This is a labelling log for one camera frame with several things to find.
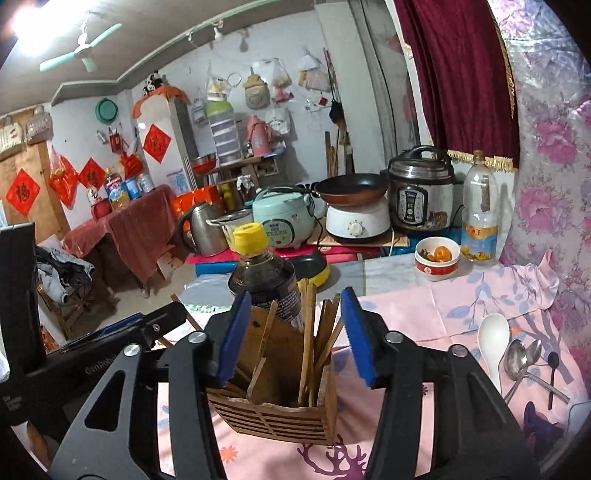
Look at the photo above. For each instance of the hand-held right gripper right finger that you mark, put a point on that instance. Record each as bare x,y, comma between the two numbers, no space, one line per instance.
358,337

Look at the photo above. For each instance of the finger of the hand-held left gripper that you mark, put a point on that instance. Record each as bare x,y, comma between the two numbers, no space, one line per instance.
120,325
166,318

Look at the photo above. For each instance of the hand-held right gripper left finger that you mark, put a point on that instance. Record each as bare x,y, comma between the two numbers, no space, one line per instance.
233,341

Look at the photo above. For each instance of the long wooden chopstick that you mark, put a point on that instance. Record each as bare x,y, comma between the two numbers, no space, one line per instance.
178,301

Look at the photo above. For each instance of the wooden slatted utensil holder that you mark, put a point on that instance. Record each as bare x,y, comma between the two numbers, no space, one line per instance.
277,422

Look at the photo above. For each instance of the wooden chair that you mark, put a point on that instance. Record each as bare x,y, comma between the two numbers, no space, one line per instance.
69,314

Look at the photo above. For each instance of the pink printed bedsheet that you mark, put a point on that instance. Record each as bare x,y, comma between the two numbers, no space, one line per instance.
415,323

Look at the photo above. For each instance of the dark sauce bottle yellow cap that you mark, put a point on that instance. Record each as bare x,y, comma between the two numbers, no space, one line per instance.
263,277

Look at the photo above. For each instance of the pile of grey clothes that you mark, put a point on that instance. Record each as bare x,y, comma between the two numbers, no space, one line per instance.
60,272

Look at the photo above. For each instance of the black pan with yellow rim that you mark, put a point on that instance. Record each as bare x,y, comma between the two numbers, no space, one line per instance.
314,267

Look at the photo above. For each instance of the table with red cloth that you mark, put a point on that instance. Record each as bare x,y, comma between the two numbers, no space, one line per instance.
134,230

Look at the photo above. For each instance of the stainless steel kettle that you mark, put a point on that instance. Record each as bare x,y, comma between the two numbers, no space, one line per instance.
205,230

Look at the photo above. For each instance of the white bowl with red band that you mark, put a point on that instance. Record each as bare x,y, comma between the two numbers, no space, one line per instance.
436,271

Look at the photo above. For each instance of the white enamel pot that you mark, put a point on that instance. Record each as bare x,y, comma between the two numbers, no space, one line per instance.
231,226

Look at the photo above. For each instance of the white electric hob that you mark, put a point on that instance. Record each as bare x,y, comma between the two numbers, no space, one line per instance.
358,224

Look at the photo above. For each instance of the orange fruit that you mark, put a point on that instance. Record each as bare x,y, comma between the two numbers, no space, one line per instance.
442,254

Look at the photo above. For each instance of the red and white jar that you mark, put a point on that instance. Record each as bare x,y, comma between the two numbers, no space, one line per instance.
101,207

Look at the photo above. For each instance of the orange cardboard box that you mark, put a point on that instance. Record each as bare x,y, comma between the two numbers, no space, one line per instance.
196,201

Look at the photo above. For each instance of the brown wooden door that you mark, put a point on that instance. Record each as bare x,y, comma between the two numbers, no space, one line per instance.
51,221

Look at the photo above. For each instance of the mint green rice cooker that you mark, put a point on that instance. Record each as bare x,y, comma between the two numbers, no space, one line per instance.
281,217

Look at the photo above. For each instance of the yellow cooking oil bottle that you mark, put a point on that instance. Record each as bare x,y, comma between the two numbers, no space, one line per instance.
116,191

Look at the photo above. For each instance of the white ceramic spoon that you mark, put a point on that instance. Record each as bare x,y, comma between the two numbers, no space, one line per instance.
493,332

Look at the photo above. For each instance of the copper frying pan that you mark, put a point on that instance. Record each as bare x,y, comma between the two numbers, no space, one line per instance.
353,189

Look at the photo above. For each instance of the silver electric pressure cooker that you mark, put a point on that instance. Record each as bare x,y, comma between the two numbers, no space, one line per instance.
420,198

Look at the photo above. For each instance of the red diamond paper decoration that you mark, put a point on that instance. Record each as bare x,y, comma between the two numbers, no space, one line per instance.
91,173
157,143
22,191

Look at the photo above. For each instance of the red plastic bag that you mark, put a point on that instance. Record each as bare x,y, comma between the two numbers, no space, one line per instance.
62,180

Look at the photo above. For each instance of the large metal spoon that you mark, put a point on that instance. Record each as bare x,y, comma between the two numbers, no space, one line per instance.
515,360

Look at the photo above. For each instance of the red basin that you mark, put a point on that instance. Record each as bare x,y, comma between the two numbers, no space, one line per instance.
203,164

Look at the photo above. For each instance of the clear plastic oil bottle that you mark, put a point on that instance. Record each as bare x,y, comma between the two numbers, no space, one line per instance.
480,230

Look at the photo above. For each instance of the small metal spoon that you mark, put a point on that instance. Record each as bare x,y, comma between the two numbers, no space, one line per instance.
534,351

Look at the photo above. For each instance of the stacked container with green lid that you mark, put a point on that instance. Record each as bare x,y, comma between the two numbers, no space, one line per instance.
224,134

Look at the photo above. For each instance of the small black spoon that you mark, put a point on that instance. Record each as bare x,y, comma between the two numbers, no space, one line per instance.
552,360

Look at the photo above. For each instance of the white refrigerator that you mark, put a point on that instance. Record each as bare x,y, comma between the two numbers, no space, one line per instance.
173,120

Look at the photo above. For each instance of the pink thermos jug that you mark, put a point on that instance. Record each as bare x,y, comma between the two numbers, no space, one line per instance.
258,136

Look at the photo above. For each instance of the woven straw bag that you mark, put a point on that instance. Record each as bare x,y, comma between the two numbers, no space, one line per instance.
39,127
11,136

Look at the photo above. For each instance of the green round plate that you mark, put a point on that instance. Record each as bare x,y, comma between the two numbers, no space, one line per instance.
106,110

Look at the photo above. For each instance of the orange cloth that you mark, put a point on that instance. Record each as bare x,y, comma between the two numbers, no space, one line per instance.
161,94

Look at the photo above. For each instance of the white printed plastic bag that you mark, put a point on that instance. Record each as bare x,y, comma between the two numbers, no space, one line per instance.
277,121

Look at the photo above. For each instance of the black and white plush toy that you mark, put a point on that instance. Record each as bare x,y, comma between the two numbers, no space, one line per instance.
152,83

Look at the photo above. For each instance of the beige hanging bag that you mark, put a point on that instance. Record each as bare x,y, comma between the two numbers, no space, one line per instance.
256,92

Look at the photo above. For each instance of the dark red curtain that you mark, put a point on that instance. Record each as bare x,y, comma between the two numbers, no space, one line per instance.
461,83

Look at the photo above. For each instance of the green ceiling fan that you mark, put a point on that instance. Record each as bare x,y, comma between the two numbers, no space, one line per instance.
85,48

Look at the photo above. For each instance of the bright ceiling light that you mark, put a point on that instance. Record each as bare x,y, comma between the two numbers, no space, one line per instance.
51,21

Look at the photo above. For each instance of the floral plastic wall sheet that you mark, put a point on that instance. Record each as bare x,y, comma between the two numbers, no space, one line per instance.
554,161

